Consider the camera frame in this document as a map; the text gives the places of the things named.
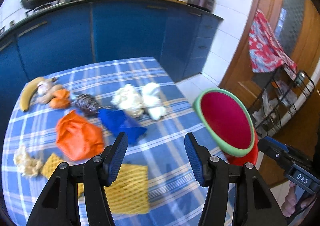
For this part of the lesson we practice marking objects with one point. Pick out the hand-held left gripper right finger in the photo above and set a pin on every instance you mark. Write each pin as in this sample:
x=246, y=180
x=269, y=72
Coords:
x=193, y=158

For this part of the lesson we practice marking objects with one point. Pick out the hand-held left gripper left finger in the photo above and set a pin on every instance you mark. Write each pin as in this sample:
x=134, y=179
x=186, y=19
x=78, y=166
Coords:
x=117, y=158

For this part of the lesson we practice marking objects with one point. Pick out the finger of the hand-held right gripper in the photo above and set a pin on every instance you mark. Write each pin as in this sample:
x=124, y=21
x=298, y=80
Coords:
x=271, y=147

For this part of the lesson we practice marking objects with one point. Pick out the large yellow foam net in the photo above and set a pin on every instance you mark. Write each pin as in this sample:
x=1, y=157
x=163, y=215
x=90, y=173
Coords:
x=130, y=186

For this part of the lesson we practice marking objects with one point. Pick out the blue plastic wrapper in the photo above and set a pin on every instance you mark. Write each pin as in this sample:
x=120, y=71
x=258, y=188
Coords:
x=117, y=121

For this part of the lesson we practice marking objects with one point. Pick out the orange plastic bag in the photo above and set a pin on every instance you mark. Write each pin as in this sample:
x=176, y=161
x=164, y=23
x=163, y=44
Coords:
x=77, y=136

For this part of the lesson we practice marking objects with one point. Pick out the red bucket with green rim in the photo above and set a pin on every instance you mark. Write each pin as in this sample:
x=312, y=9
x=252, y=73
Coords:
x=225, y=118

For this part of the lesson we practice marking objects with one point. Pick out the cream paper ball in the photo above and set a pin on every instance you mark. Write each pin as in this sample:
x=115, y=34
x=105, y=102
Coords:
x=127, y=101

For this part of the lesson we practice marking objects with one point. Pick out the steel wool scrubber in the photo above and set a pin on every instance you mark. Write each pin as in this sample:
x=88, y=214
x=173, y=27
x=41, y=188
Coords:
x=86, y=104

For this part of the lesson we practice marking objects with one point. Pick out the person's right hand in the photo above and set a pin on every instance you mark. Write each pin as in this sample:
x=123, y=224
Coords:
x=289, y=198

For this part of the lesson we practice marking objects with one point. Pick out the blue checkered tablecloth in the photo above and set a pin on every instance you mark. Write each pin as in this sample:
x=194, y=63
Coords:
x=162, y=136

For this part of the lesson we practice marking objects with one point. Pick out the clear plastic bag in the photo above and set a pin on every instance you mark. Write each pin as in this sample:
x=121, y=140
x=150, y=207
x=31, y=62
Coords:
x=268, y=102

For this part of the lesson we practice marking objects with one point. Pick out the small yellow foam net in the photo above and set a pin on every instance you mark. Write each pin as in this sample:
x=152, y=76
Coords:
x=51, y=166

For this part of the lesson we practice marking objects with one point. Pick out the white crumpled tissue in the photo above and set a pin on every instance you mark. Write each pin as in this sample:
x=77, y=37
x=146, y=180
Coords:
x=152, y=98

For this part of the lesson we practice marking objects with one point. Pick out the beige crumpled paper scrap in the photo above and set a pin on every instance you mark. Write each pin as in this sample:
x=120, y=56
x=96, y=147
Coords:
x=26, y=163

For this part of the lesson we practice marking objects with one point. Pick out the ginger root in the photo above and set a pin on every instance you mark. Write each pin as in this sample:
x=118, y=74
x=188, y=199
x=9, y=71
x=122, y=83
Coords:
x=48, y=96

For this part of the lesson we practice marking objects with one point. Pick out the red floral cloth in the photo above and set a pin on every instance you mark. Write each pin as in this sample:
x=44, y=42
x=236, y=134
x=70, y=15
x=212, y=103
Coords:
x=262, y=48

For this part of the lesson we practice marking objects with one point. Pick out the garlic bulb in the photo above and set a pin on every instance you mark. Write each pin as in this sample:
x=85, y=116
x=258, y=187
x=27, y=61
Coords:
x=43, y=87

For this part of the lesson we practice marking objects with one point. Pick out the yellow banana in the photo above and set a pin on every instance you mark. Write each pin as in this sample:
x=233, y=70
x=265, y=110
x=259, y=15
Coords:
x=26, y=96

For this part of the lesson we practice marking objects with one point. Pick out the blue kitchen cabinet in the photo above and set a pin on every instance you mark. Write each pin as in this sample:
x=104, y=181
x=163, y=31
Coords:
x=125, y=30

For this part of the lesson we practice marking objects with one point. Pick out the dark rice cooker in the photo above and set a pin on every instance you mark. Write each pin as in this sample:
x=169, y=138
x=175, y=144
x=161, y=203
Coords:
x=202, y=0

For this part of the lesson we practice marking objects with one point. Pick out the gas stove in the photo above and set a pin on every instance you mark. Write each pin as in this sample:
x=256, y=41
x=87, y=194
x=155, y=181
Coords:
x=43, y=8

